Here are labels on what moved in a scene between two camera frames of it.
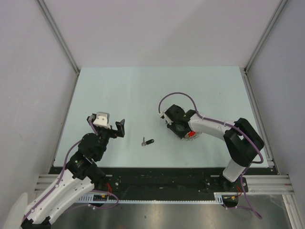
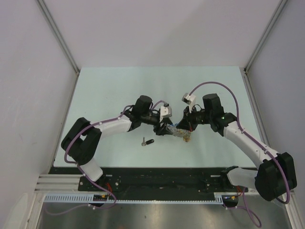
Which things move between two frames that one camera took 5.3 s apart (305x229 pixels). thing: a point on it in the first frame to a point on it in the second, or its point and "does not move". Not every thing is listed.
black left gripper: x=120 y=132 to x=161 y=130
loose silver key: x=143 y=143 does not move
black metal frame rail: x=169 y=181 does not move
